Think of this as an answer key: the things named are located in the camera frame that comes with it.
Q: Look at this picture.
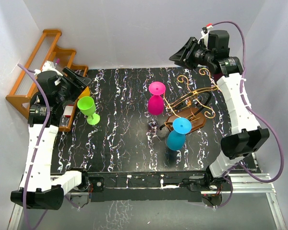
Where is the pink wine glass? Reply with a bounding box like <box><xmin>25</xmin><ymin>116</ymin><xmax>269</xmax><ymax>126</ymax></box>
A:
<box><xmin>148</xmin><ymin>81</ymin><xmax>166</xmax><ymax>115</ymax></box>

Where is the gold wire wine glass rack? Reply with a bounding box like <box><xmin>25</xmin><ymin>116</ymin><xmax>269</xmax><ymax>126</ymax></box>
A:
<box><xmin>159</xmin><ymin>67</ymin><xmax>231</xmax><ymax>135</ymax></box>

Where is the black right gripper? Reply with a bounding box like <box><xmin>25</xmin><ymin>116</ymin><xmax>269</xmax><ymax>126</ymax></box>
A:
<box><xmin>168</xmin><ymin>38</ymin><xmax>213</xmax><ymax>71</ymax></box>

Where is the green wine glass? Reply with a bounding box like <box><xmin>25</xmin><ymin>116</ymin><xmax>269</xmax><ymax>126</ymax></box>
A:
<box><xmin>77</xmin><ymin>96</ymin><xmax>100</xmax><ymax>126</ymax></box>

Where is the aluminium frame rail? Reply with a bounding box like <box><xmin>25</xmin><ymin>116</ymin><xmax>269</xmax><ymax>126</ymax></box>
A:
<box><xmin>8</xmin><ymin>153</ymin><xmax>288</xmax><ymax>230</ymax></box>

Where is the orange wine glass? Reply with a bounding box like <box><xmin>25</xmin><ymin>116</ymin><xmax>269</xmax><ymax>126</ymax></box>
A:
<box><xmin>79</xmin><ymin>86</ymin><xmax>90</xmax><ymax>99</ymax></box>

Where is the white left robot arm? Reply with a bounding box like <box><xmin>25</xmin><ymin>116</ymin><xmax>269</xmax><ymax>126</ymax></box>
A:
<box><xmin>10</xmin><ymin>61</ymin><xmax>91</xmax><ymax>210</ymax></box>

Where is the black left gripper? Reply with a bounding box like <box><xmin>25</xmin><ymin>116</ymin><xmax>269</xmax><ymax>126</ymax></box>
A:
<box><xmin>56</xmin><ymin>68</ymin><xmax>92</xmax><ymax>104</ymax></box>

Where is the wooden tiered shelf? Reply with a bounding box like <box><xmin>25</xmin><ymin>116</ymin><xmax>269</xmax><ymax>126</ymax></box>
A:
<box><xmin>6</xmin><ymin>29</ymin><xmax>88</xmax><ymax>132</ymax></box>

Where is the blue wine glass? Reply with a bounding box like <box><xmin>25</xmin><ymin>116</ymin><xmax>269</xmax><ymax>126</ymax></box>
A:
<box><xmin>167</xmin><ymin>117</ymin><xmax>192</xmax><ymax>151</ymax></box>

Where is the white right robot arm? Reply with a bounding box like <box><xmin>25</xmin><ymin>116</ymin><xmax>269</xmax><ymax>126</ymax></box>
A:
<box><xmin>169</xmin><ymin>23</ymin><xmax>271</xmax><ymax>190</ymax></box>

